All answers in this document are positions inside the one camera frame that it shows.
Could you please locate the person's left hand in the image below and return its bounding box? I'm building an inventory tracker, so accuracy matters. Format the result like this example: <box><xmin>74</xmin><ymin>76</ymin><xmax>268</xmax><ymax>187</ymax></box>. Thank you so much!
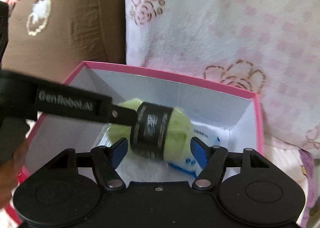
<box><xmin>0</xmin><ymin>139</ymin><xmax>29</xmax><ymax>208</ymax></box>

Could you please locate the blue white tissue pack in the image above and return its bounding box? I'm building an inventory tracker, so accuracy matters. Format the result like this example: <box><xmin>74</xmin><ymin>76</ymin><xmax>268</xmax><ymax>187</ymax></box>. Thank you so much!
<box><xmin>164</xmin><ymin>121</ymin><xmax>229</xmax><ymax>178</ymax></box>

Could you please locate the brown pillow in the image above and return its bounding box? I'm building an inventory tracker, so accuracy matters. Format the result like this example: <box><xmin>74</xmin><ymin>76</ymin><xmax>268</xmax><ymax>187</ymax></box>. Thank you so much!
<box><xmin>2</xmin><ymin>0</ymin><xmax>126</xmax><ymax>82</ymax></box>

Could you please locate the green yarn ball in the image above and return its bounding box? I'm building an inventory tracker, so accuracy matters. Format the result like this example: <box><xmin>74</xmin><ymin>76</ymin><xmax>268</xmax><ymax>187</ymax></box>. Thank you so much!
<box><xmin>110</xmin><ymin>98</ymin><xmax>191</xmax><ymax>160</ymax></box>

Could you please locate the clear box of floss picks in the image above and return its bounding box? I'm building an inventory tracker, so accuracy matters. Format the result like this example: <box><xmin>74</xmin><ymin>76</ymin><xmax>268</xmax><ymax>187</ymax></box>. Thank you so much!
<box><xmin>92</xmin><ymin>123</ymin><xmax>116</xmax><ymax>148</ymax></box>

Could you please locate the pink cardboard box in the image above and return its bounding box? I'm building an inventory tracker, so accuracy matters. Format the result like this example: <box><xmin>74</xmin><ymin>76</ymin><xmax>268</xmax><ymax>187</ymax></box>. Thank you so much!
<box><xmin>3</xmin><ymin>61</ymin><xmax>265</xmax><ymax>225</ymax></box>

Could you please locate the pink white floral pillow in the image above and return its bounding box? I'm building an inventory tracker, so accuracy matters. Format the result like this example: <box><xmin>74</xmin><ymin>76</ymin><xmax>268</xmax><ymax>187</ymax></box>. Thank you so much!
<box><xmin>125</xmin><ymin>0</ymin><xmax>319</xmax><ymax>158</ymax></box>

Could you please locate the bear pattern fleece blanket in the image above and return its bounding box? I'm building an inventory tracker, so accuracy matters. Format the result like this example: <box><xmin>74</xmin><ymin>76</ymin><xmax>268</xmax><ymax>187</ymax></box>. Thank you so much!
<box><xmin>0</xmin><ymin>117</ymin><xmax>318</xmax><ymax>228</ymax></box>

